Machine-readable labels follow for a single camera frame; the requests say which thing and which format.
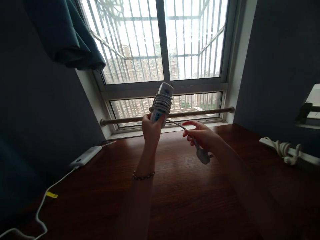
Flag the person's left hand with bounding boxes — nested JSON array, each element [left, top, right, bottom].
[[141, 113, 162, 146]]

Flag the person's right hand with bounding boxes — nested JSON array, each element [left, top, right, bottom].
[[182, 120, 221, 152]]

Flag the person's right fingers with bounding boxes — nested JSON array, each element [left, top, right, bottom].
[[183, 129, 198, 147]]

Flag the white power strip cord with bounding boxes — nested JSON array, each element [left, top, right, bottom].
[[149, 93, 198, 148]]

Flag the white power plug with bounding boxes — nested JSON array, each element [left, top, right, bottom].
[[195, 146, 214, 165]]

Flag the brown tension rod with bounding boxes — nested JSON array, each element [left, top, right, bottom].
[[100, 107, 235, 126]]

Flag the window with metal bars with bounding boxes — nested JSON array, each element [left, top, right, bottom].
[[75, 0, 240, 134]]

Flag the dark object by mirror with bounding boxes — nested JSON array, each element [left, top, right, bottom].
[[295, 102, 314, 123]]

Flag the teal curtain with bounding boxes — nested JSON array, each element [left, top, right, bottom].
[[24, 0, 106, 71]]

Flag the white power strip with knotted cord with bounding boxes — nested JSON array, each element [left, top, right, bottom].
[[259, 137, 320, 167]]

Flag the white charging cable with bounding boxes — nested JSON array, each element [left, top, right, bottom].
[[0, 167, 78, 240]]

